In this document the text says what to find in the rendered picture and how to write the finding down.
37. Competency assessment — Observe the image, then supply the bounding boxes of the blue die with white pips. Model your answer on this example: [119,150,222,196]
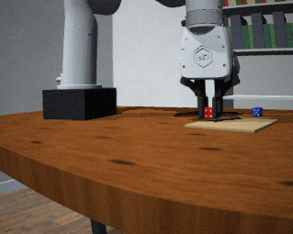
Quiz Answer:
[253,107,263,117]

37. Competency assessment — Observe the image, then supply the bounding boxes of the red die with white pips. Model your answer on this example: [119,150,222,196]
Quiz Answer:
[204,107,213,118]

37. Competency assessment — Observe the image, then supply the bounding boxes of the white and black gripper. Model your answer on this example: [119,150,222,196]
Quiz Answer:
[180,24,240,118]

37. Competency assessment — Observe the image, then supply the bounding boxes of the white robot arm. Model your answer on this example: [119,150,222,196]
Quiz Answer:
[56,0,225,90]

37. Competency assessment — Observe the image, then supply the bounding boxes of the beige flat mat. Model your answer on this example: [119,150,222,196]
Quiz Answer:
[185,117,278,133]

